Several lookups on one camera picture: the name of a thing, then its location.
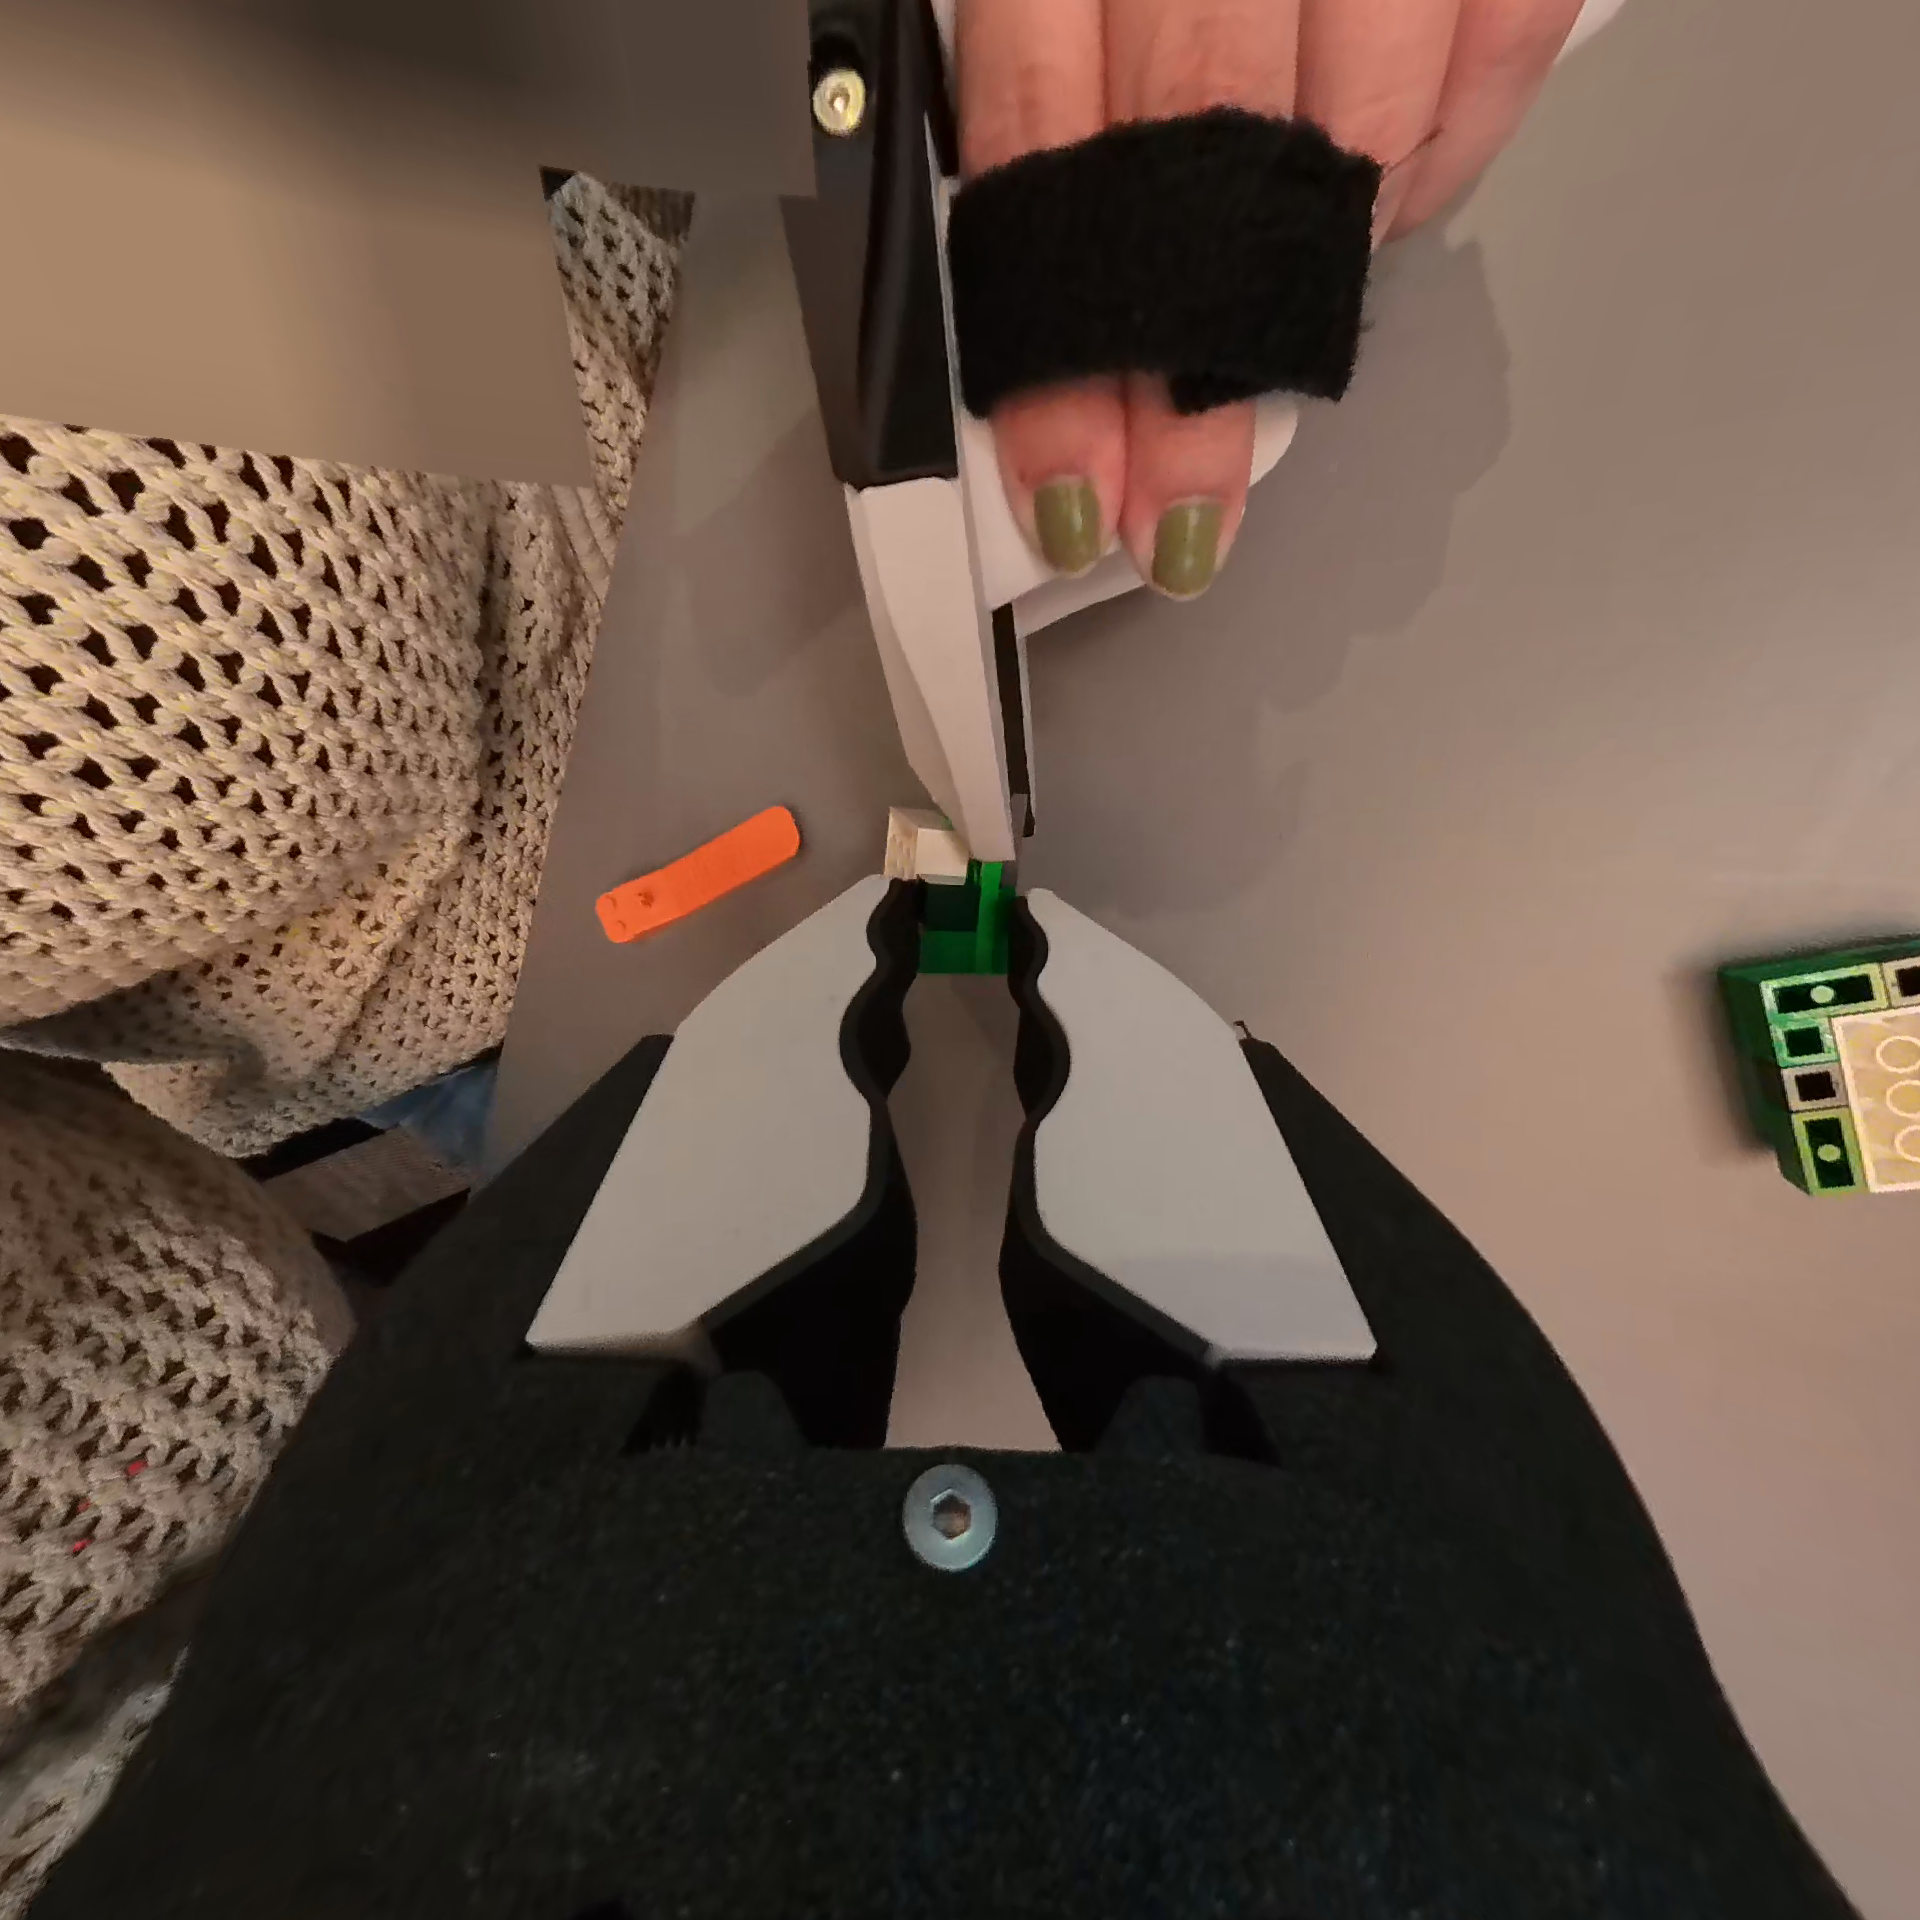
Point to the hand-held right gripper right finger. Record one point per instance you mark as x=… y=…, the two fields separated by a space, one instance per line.
x=1201 y=1183

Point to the cream knit sweater person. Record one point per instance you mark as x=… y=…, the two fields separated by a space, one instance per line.
x=299 y=752

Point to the green lego assembly white brick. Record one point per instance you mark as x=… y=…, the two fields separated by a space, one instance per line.
x=1823 y=1080

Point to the orange brick separator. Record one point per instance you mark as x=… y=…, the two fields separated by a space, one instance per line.
x=699 y=879

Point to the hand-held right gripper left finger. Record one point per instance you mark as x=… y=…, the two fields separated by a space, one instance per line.
x=721 y=1183

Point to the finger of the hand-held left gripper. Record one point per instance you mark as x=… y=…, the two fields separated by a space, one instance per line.
x=1019 y=723
x=937 y=644

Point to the person's left hand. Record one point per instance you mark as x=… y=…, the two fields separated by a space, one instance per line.
x=1201 y=59

